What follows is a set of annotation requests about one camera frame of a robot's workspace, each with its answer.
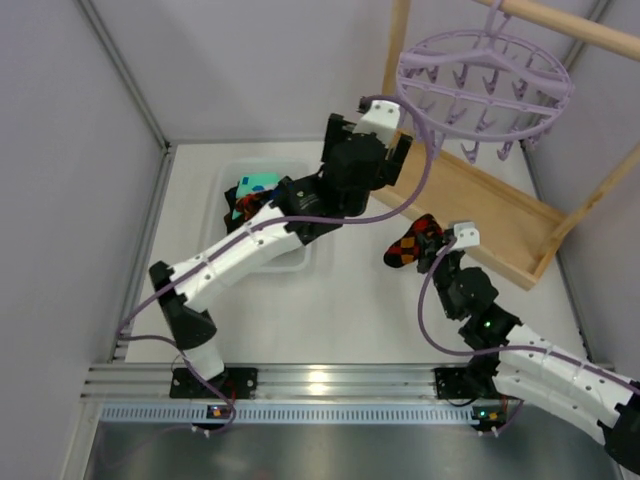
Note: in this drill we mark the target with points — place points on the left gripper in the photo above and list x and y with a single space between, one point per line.
333 135

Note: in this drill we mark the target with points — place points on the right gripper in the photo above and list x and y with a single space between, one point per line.
433 248

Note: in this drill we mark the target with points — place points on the purple round clip hanger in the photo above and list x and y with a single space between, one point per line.
482 85

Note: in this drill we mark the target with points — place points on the argyle red orange sock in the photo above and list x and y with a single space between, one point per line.
248 206

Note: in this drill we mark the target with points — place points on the mint green sock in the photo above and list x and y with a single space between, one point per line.
255 183

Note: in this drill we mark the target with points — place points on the navy patterned sock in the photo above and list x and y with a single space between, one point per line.
232 218

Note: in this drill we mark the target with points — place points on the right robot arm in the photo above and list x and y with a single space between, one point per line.
507 357

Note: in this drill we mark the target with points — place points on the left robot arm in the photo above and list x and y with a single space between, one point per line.
300 212

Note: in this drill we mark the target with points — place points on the wooden hanger stand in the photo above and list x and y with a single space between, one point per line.
520 234

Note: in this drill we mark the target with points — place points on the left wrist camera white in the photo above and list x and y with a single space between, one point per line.
381 119

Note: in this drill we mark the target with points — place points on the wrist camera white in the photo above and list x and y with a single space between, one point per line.
381 119
462 235

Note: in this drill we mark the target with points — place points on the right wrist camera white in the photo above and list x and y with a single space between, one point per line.
462 235

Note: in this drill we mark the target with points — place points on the aluminium rail base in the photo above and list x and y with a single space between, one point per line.
353 395

